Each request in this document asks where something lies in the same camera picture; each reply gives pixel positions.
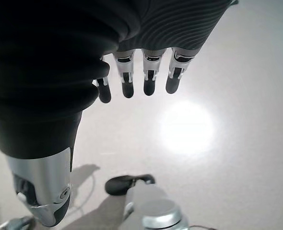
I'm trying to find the right robot leg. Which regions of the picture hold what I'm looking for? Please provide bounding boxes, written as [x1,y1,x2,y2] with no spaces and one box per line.
[105,174,191,230]

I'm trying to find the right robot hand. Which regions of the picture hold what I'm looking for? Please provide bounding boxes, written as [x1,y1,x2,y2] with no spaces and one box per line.
[0,0,239,227]

